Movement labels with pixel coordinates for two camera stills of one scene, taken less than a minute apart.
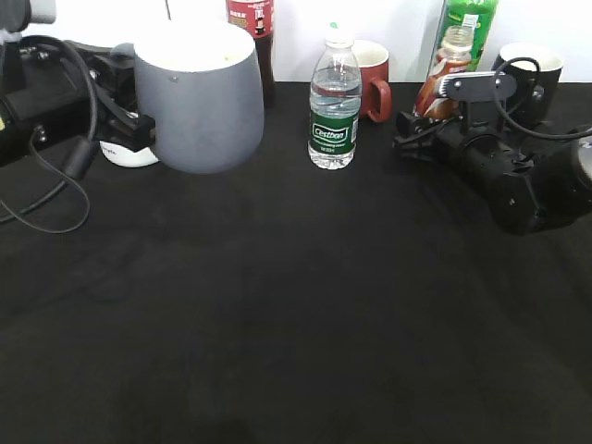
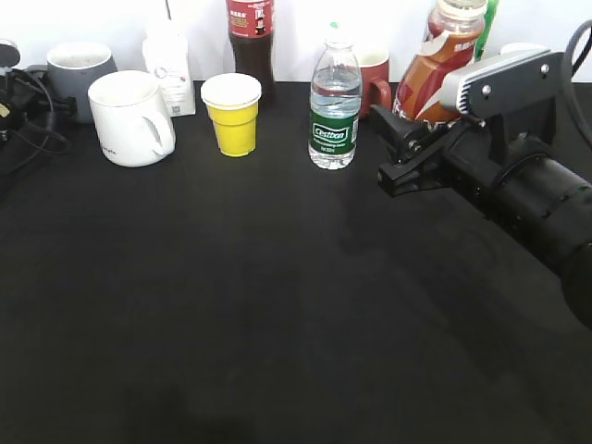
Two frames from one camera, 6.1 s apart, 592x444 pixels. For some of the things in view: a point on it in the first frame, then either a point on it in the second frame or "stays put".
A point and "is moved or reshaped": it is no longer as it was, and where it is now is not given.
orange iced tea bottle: [454, 54] is moved or reshaped
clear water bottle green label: [335, 101] stays put
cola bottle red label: [257, 17] stays put
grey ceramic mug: [201, 82] is moved or reshaped
